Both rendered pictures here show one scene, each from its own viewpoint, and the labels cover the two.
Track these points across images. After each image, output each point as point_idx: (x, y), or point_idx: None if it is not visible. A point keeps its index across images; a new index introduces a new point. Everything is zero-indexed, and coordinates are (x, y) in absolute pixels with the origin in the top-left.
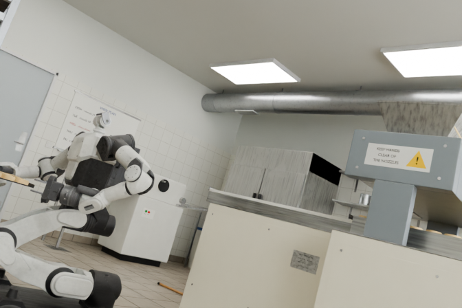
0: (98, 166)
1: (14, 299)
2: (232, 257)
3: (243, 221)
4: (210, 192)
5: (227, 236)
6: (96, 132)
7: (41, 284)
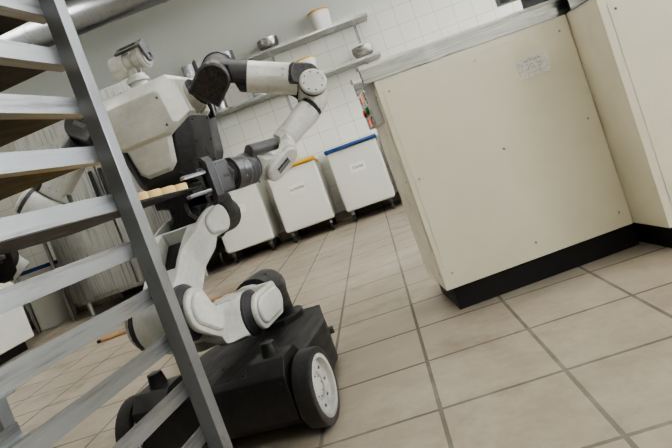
0: (199, 125)
1: (281, 350)
2: (449, 117)
3: (436, 73)
4: (362, 71)
5: (428, 100)
6: (141, 82)
7: (244, 331)
